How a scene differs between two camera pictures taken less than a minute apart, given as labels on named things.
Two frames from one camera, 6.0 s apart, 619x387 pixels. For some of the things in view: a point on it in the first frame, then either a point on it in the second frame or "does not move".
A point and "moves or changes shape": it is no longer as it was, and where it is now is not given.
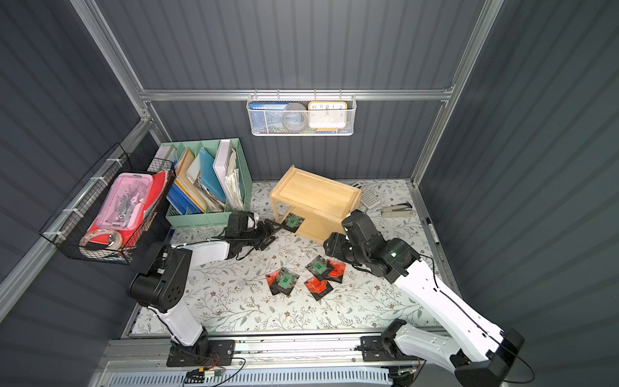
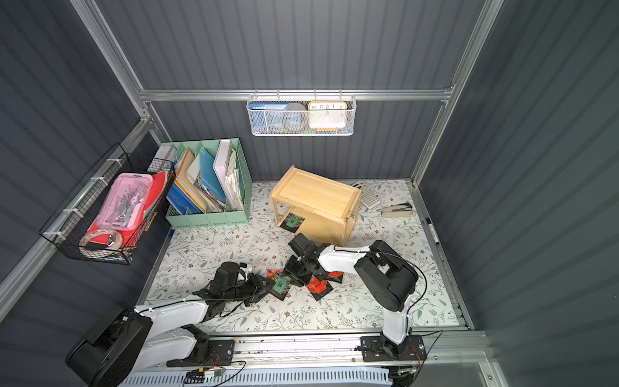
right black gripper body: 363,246 → 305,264
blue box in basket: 266,117 does not move
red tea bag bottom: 317,288 does not move
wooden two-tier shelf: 323,204 does not move
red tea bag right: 336,270 does not move
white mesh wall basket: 301,114 does not move
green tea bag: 292,222 does not move
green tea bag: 286,279 moves or changes shape
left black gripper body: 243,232 → 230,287
